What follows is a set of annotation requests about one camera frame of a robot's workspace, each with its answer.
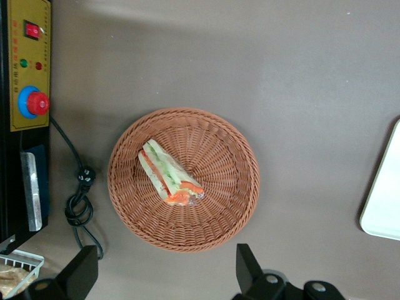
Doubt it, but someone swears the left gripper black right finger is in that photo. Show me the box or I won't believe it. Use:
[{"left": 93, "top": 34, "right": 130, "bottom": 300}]
[{"left": 232, "top": 243, "right": 348, "bottom": 300}]

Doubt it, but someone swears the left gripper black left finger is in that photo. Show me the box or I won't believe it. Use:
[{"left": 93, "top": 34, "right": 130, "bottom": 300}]
[{"left": 12, "top": 245, "right": 99, "bottom": 300}]

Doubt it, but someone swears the triangle sandwich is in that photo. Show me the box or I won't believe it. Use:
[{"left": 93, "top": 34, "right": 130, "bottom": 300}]
[{"left": 137, "top": 138, "right": 206, "bottom": 207}]

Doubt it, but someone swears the round brown wicker basket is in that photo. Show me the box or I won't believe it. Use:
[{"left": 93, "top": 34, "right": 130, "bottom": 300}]
[{"left": 107, "top": 107, "right": 261, "bottom": 253}]

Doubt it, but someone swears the cream rectangular plastic tray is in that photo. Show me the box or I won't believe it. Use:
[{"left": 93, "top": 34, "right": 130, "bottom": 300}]
[{"left": 358, "top": 117, "right": 400, "bottom": 241}]

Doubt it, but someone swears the bagged brown bread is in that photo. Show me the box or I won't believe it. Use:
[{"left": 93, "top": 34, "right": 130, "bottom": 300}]
[{"left": 0, "top": 264, "right": 36, "bottom": 298}]

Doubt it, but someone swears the red emergency stop button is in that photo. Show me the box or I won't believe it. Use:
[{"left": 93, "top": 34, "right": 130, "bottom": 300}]
[{"left": 17, "top": 85, "right": 51, "bottom": 120}]

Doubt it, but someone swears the yellow control box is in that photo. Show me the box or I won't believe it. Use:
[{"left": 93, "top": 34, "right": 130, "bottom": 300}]
[{"left": 0, "top": 0, "right": 53, "bottom": 256}]

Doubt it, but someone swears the black power cable with plug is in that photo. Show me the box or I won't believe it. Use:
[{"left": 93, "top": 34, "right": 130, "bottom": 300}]
[{"left": 49, "top": 116, "right": 105, "bottom": 260}]

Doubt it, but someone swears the red rocker power switch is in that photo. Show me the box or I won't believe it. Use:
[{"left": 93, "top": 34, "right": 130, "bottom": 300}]
[{"left": 23, "top": 19, "right": 44, "bottom": 41}]

